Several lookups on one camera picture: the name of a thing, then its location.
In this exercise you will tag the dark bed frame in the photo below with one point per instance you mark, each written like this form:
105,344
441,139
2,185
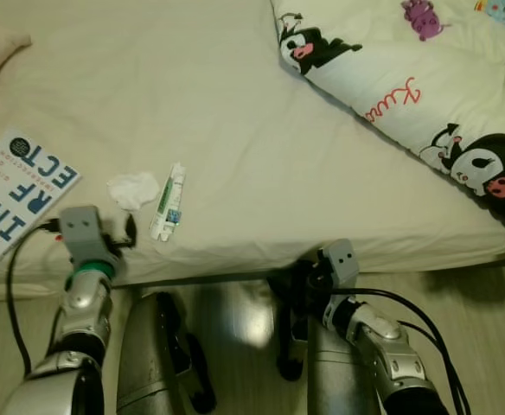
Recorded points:
460,264

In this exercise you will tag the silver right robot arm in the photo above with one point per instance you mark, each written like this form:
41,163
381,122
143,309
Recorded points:
382,346

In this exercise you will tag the silver robot left leg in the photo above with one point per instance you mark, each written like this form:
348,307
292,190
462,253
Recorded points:
149,354

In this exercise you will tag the white cartoon print duvet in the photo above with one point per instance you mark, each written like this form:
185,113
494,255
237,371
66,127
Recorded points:
391,78

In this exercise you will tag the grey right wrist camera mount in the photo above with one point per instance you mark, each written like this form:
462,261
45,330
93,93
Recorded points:
343,259

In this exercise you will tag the silver robot leg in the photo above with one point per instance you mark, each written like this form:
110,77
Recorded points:
330,372
149,354

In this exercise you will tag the silver robot right leg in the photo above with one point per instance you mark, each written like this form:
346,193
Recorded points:
330,372

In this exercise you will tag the white tissue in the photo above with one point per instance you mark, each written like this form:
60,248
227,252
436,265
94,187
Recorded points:
131,190

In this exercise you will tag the white book blue lettering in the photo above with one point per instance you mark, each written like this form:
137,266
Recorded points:
19,190

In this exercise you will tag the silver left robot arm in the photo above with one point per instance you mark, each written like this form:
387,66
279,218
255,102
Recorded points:
84,316

